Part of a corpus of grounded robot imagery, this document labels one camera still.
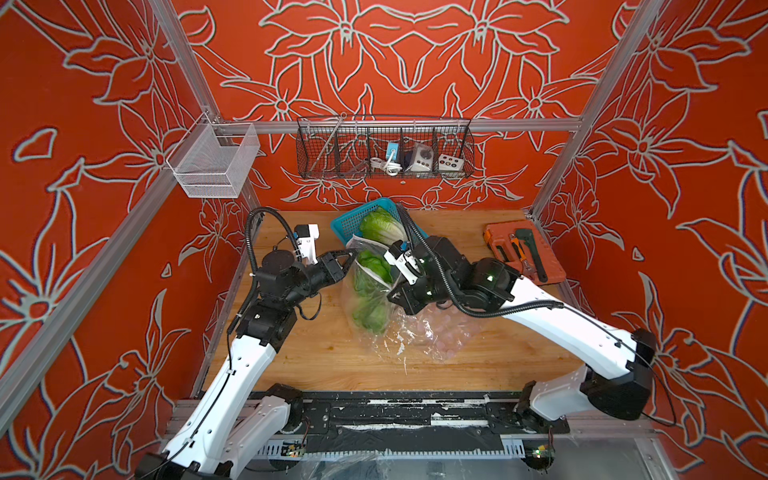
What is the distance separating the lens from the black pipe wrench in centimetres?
96

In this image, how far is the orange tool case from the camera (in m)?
0.97

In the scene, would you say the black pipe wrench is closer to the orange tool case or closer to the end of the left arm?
the orange tool case

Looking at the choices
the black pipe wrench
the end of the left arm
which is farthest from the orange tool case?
the end of the left arm
